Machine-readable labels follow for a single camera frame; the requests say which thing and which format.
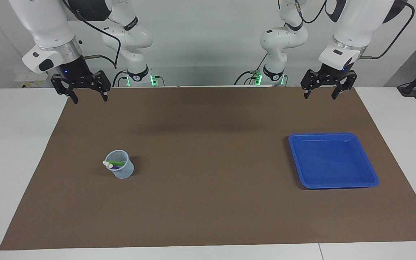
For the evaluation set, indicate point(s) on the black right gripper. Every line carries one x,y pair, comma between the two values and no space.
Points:
74,72

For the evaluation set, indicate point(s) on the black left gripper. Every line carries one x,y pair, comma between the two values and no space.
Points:
334,74

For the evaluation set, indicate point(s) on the green highlighter pen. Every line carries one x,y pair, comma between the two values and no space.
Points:
116,163

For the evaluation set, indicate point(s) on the purple highlighter pen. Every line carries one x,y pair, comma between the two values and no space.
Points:
113,167

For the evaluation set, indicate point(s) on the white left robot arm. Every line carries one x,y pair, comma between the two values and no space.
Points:
352,29

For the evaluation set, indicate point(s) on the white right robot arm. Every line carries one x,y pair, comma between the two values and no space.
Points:
49,25

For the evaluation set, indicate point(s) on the blue plastic tray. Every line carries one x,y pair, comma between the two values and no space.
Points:
338,162

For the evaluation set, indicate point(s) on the translucent plastic cup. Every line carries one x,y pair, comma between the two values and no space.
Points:
123,171

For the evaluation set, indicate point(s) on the brown table mat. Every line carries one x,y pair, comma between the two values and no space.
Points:
208,198

